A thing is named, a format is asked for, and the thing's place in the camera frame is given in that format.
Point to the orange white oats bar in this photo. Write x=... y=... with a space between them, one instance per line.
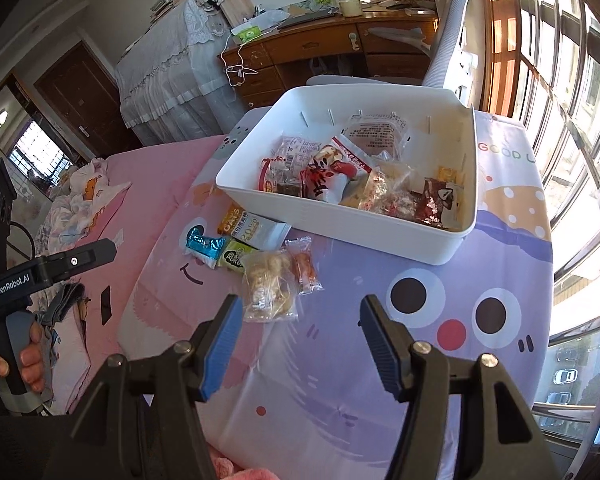
x=253 y=230

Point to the red white noodle snack packet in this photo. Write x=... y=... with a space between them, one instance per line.
x=280 y=173

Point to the white plastic storage bin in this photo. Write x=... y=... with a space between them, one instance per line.
x=384 y=166

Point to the blueberry bread packet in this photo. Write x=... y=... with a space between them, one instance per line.
x=362 y=192

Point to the clear packet printed label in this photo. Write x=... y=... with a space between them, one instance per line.
x=380 y=135

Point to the dark wooden door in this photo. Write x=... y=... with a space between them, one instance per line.
x=83 y=95

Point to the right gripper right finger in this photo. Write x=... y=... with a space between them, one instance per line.
x=499 y=438

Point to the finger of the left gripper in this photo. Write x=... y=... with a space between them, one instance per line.
x=64 y=265

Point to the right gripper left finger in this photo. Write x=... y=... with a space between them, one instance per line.
x=138 y=418

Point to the clear bag colourful candy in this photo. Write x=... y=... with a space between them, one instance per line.
x=402 y=205

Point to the metal window guard bars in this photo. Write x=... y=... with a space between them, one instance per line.
x=544 y=71

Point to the dark brown snack packet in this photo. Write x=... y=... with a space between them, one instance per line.
x=439 y=205

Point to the small orange snack sachet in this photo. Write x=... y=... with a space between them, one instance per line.
x=300 y=251

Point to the red white cartoon snack packet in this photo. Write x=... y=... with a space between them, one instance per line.
x=332 y=168

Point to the crumpled clothes pile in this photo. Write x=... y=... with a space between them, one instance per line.
x=75 y=212

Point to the wooden desk with drawers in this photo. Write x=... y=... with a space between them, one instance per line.
x=267 y=67

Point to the green tissue box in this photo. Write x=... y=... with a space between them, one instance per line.
x=246 y=33

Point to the clear bag pale pastry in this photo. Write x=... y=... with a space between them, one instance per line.
x=270 y=291

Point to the cartoon printed bed sheet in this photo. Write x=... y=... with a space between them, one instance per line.
x=302 y=397

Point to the grey office chair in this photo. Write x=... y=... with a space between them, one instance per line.
x=453 y=57

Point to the green pineapple cake packet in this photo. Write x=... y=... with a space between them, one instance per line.
x=232 y=254

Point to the white lace covered piano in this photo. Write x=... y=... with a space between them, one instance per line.
x=172 y=83

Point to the blue foil snack packet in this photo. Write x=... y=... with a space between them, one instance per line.
x=205 y=248

